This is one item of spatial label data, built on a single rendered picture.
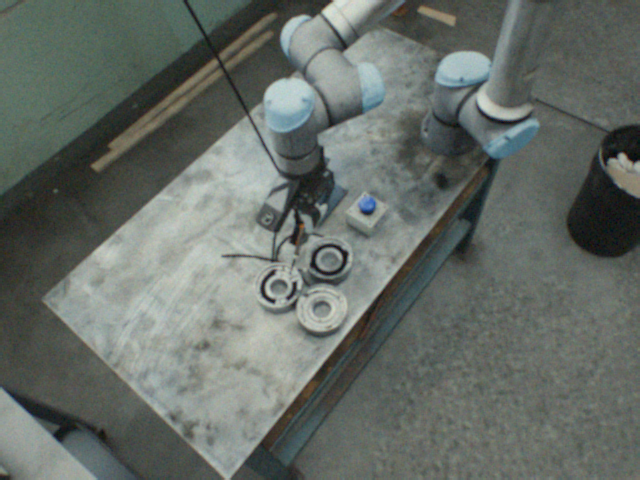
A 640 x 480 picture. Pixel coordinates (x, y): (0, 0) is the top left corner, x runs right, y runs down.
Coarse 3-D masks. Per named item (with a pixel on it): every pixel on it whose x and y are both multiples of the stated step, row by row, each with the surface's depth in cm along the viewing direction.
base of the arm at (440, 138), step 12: (432, 108) 124; (432, 120) 125; (432, 132) 126; (444, 132) 124; (456, 132) 123; (432, 144) 128; (444, 144) 126; (456, 144) 127; (468, 144) 126; (456, 156) 128
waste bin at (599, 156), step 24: (600, 144) 173; (624, 144) 182; (600, 168) 170; (600, 192) 173; (624, 192) 164; (576, 216) 195; (600, 216) 180; (624, 216) 172; (576, 240) 201; (600, 240) 189; (624, 240) 184
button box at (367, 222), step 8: (376, 200) 118; (352, 208) 117; (376, 208) 116; (384, 208) 116; (352, 216) 116; (360, 216) 116; (368, 216) 115; (376, 216) 115; (384, 216) 118; (352, 224) 119; (360, 224) 116; (368, 224) 114; (376, 224) 116; (368, 232) 116
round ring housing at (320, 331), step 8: (312, 288) 108; (320, 288) 109; (328, 288) 109; (336, 288) 107; (320, 296) 108; (336, 296) 108; (296, 304) 106; (312, 304) 107; (320, 304) 109; (328, 304) 108; (344, 304) 107; (296, 312) 105; (312, 312) 107; (344, 312) 105; (304, 320) 106; (320, 320) 106; (328, 320) 105; (344, 320) 105; (304, 328) 105; (312, 328) 103; (320, 328) 104; (336, 328) 104
